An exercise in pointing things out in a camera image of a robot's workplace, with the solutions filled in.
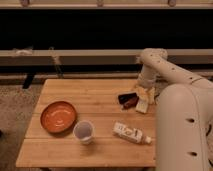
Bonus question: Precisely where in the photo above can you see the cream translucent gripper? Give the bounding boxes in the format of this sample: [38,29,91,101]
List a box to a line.
[135,85,155,104]

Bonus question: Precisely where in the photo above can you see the white plastic bottle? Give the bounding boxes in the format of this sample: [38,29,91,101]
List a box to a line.
[113,122,152,144]

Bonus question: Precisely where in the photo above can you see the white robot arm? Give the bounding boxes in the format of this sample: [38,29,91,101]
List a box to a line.
[138,48,213,171]

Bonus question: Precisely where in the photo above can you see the white sponge block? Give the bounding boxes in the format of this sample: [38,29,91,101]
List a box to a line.
[136,99,148,114]

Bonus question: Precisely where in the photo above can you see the dark red brown block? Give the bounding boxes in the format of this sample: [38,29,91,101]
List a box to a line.
[123,96,139,109]

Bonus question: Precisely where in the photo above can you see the black chocolate bar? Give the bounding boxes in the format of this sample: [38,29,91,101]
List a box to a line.
[118,93,137,104]

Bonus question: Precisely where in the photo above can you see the clear plastic cup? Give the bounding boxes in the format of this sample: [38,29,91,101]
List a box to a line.
[73,120,94,145]

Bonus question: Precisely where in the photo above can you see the wooden table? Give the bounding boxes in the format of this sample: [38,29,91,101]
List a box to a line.
[16,79,156,168]

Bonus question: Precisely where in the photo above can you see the orange round plate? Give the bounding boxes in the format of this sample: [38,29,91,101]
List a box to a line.
[40,101,77,133]

